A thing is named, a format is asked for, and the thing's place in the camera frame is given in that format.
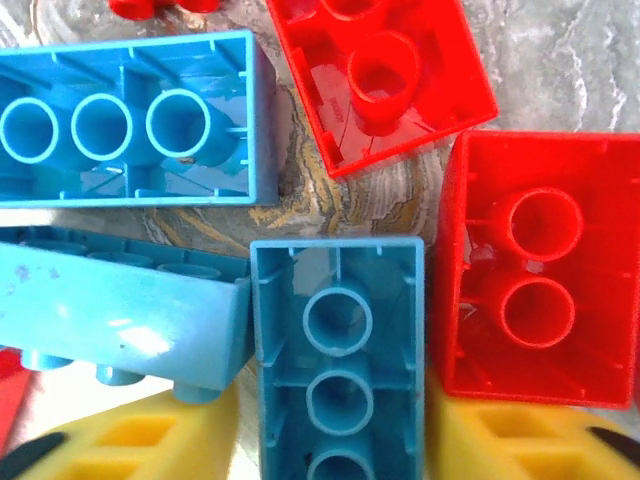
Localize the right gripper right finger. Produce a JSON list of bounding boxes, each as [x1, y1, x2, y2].
[[427, 372, 640, 480]]

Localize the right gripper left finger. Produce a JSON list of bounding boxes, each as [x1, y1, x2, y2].
[[0, 387, 241, 480]]

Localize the long blue lego brick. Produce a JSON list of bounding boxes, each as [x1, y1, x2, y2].
[[0, 225, 253, 404], [248, 237, 427, 480], [0, 29, 280, 209]]

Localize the red lego brick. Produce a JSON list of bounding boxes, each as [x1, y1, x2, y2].
[[0, 349, 32, 444], [108, 0, 221, 20], [264, 0, 500, 179], [432, 130, 640, 411]]

